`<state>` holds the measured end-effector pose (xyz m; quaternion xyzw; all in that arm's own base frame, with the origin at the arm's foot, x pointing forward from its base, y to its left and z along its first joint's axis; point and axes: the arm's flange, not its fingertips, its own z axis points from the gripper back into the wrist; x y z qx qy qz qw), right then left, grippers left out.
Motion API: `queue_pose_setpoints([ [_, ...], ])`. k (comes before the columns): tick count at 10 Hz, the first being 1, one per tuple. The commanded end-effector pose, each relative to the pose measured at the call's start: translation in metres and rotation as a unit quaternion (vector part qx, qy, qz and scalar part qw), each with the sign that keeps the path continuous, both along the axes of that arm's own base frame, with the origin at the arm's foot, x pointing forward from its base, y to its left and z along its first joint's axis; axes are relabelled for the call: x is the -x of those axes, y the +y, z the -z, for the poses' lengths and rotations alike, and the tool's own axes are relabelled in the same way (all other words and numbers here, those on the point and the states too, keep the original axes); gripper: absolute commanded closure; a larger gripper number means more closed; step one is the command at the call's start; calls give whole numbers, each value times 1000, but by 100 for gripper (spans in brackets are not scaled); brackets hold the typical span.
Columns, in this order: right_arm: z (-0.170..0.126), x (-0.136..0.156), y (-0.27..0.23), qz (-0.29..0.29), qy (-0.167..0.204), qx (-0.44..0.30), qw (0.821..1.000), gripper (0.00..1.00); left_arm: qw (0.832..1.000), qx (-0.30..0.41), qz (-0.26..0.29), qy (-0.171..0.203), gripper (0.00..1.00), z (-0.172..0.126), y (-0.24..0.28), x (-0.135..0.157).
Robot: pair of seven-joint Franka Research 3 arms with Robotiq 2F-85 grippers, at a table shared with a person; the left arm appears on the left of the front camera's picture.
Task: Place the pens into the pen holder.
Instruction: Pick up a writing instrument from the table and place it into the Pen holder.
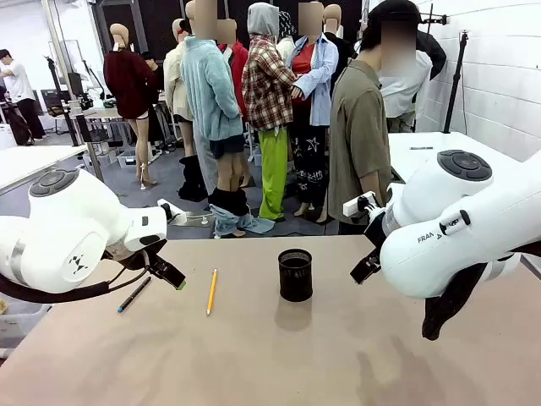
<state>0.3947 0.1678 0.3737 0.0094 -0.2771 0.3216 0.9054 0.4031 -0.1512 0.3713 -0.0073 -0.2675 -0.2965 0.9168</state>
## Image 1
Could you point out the mannequin in dark clothes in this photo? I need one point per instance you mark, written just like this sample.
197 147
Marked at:
340 46

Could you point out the white table with pen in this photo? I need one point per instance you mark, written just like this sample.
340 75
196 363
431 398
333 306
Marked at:
427 158

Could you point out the mannequin with patterned headscarf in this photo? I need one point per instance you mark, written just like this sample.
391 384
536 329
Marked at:
287 29

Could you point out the white empty table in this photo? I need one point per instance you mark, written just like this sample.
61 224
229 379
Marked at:
29 162

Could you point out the yellow pencil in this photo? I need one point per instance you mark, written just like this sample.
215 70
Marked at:
211 292

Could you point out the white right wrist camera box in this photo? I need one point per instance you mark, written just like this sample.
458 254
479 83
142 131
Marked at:
355 205

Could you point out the mannequin in cream jacket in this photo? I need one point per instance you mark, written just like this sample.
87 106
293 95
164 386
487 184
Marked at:
173 84

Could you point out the person in white t-shirt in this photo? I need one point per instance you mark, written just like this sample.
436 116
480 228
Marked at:
19 89

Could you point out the mannequin in plaid hooded shirt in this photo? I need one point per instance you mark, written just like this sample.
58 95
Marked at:
266 89

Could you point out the mannequin in white shirt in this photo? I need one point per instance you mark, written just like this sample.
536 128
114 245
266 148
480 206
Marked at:
401 97

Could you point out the grey metal pillar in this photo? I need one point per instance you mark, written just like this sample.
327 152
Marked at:
78 105

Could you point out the mannequin in red jacket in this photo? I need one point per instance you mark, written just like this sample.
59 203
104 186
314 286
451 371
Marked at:
239 63

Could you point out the mannequin in maroon sweater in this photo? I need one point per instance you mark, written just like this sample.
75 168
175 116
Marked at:
127 80

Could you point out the black pen blue tip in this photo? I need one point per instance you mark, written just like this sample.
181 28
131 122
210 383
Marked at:
135 294

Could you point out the mannequin in black jacket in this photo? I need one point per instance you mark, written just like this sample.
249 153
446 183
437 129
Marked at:
433 51

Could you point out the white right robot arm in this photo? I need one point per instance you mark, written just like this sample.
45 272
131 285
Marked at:
456 237

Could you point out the mannequin in blue open shirt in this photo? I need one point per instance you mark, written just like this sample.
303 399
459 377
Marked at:
321 80

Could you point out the black mesh pen holder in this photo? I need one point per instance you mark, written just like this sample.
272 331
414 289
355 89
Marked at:
295 279

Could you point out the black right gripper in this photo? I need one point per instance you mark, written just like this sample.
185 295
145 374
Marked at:
375 230

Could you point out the black tripod stand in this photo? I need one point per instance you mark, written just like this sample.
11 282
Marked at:
457 80

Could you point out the clear plastic bin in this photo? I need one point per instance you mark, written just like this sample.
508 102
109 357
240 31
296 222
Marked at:
21 317

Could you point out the mannequin in light blue fleece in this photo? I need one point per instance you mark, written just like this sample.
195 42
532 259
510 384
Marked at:
209 93

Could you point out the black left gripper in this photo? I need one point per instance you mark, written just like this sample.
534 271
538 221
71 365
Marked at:
131 257

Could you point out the grey floor storage bin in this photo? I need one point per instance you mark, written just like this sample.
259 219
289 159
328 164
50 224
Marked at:
126 160

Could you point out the dark pen on white table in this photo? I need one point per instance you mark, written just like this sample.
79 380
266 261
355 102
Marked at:
421 148

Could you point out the person in olive shirt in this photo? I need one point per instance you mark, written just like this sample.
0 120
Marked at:
359 139

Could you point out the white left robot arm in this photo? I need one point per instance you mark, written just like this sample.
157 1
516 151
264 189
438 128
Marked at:
63 228

